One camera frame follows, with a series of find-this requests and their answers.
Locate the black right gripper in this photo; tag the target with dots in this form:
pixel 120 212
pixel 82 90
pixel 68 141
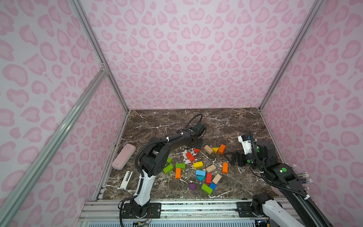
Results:
pixel 239 158

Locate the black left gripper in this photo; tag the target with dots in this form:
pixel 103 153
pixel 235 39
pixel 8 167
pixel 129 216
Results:
pixel 197 141

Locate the orange block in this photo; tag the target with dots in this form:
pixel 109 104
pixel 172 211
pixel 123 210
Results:
pixel 221 149
pixel 178 173
pixel 225 168

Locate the tan block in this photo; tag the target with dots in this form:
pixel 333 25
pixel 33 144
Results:
pixel 211 169
pixel 208 149
pixel 216 179

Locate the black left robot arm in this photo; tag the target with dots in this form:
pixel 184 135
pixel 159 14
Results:
pixel 151 160

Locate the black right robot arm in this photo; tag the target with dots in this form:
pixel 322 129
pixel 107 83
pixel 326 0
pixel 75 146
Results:
pixel 282 177

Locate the blue small block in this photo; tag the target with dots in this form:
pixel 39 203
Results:
pixel 212 186

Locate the light blue block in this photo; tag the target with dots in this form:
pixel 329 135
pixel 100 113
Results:
pixel 200 173

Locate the yellow rectangular block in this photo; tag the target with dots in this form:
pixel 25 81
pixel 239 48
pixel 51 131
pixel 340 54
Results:
pixel 198 165

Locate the teal triangle block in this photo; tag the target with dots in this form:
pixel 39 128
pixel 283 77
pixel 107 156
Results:
pixel 200 178

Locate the green block centre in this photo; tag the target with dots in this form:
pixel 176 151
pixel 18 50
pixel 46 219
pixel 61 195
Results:
pixel 180 165

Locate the green block bottom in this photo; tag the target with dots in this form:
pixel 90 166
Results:
pixel 205 188

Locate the green block lower left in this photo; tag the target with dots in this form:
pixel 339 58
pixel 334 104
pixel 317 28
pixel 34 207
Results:
pixel 168 169

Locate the bundle of coloured pencils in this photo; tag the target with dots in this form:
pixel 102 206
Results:
pixel 304 177

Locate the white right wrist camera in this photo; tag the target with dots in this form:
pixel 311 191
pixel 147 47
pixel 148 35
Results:
pixel 246 143

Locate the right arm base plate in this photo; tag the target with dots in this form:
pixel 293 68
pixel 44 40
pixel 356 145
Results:
pixel 250 209

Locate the aluminium front rail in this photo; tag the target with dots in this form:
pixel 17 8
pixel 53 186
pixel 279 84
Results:
pixel 181 213

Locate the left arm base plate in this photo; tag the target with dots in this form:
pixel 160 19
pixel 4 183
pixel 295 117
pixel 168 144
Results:
pixel 134 211

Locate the aluminium diagonal frame bar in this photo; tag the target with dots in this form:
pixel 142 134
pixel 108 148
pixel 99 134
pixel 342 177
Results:
pixel 32 175

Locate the right corner frame post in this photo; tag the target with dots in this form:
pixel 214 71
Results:
pixel 305 27

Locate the corner frame post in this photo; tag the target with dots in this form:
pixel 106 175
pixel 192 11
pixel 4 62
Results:
pixel 305 27
pixel 84 21

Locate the left corner frame post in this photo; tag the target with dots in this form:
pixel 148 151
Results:
pixel 84 21

